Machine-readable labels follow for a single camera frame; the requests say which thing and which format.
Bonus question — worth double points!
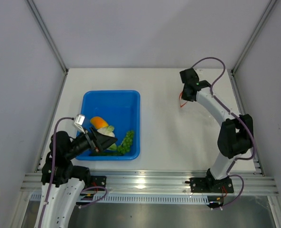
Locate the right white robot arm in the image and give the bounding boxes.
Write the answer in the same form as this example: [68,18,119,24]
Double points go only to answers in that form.
[180,68,254,193]

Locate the aluminium frame post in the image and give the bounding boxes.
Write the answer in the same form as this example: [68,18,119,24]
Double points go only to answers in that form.
[25,0,68,74]
[231,0,279,76]

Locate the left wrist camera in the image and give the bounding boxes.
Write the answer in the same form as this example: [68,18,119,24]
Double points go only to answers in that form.
[74,114,85,134]

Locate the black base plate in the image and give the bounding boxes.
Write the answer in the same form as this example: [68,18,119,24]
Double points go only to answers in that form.
[185,177,234,193]
[90,176,107,191]

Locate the yellow orange mango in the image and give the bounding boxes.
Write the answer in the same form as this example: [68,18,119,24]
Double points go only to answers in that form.
[90,116,109,130]

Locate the left aluminium frame post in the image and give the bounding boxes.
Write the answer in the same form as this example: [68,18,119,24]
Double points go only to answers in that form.
[25,0,68,74]

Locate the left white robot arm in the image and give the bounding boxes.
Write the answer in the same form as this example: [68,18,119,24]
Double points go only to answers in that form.
[35,127,117,228]

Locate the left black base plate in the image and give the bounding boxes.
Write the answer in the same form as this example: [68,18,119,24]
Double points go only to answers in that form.
[90,176,107,191]

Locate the white slotted cable duct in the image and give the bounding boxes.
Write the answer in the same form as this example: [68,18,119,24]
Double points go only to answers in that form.
[29,192,210,204]

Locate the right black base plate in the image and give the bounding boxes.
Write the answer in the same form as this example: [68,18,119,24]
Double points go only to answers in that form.
[185,177,234,193]

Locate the blue plastic bin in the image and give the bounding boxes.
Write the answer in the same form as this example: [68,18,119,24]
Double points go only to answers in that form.
[76,90,141,161]

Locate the right aluminium frame post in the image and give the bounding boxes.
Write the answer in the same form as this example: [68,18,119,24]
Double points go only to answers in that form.
[231,0,279,76]

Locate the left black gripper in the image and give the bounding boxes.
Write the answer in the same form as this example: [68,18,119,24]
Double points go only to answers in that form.
[66,125,117,160]

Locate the white cauliflower with leaves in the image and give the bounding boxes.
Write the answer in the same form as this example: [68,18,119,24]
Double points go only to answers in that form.
[97,125,117,151]

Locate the clear zip bag orange zipper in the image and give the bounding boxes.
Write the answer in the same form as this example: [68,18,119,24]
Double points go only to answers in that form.
[179,93,218,125]

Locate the aluminium front rail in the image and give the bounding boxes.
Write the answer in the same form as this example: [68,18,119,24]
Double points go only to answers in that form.
[19,170,279,196]

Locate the green grape bunch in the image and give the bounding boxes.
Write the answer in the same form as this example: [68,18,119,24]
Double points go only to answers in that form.
[117,130,134,155]

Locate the dark green cucumber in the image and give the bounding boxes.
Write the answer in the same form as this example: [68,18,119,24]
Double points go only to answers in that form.
[89,151,124,157]

